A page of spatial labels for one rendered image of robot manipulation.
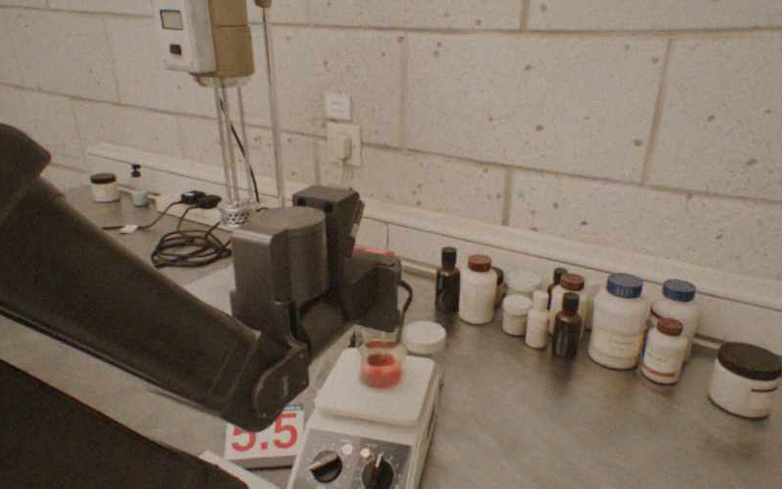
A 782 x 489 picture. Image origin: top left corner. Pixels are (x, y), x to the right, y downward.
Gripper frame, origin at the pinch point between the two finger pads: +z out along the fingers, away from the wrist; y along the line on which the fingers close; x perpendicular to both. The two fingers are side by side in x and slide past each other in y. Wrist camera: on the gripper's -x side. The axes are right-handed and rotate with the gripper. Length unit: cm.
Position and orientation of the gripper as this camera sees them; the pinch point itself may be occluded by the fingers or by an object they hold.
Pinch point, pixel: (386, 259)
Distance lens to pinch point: 62.0
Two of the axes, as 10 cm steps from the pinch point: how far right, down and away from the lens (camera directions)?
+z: 4.2, -3.2, 8.5
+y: -9.1, -1.7, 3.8
